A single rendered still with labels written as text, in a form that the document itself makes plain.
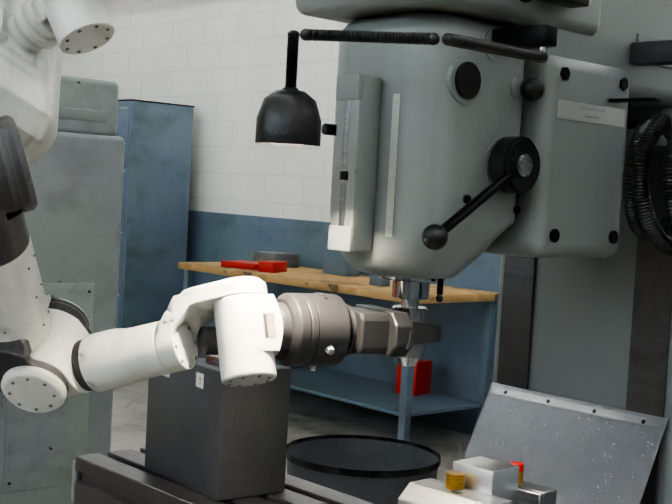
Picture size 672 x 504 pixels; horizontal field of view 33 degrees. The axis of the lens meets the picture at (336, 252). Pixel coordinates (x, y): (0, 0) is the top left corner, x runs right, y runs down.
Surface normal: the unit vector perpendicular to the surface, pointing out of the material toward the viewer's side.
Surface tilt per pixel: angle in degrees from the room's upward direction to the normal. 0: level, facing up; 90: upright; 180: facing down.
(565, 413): 63
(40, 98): 59
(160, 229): 90
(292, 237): 90
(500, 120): 90
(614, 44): 90
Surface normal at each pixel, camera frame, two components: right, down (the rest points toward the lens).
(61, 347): 0.68, -0.50
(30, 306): 0.81, 0.39
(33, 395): -0.08, 0.67
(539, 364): -0.74, 0.00
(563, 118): 0.67, 0.07
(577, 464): -0.63, -0.47
